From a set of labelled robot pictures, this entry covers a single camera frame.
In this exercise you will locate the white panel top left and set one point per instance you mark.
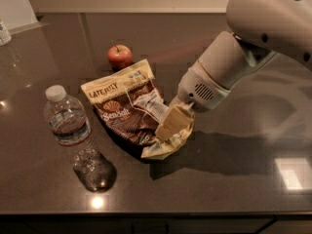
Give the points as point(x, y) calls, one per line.
point(18, 15)

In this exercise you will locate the white container at left edge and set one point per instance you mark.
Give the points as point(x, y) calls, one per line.
point(5, 36)

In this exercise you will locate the red apple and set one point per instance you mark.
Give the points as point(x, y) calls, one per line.
point(119, 56)

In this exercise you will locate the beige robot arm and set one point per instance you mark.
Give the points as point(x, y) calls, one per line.
point(259, 31)

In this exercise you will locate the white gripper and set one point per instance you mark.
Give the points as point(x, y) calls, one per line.
point(199, 87)

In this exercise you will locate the clear plastic water bottle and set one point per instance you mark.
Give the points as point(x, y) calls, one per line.
point(71, 128)

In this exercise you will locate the brown chip bag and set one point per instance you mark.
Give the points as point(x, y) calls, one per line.
point(130, 105)

